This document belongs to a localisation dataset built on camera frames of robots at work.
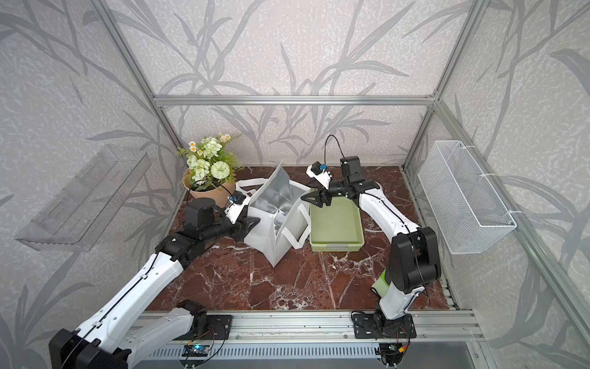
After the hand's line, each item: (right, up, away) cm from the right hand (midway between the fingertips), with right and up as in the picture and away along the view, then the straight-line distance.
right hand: (307, 188), depth 82 cm
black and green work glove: (+27, -35, +1) cm, 44 cm away
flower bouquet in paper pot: (-35, +7, -1) cm, 35 cm away
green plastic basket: (+12, -17, +16) cm, 26 cm away
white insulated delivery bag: (-12, -8, +21) cm, 26 cm away
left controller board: (-35, -51, -11) cm, 62 cm away
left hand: (-17, -9, -7) cm, 21 cm away
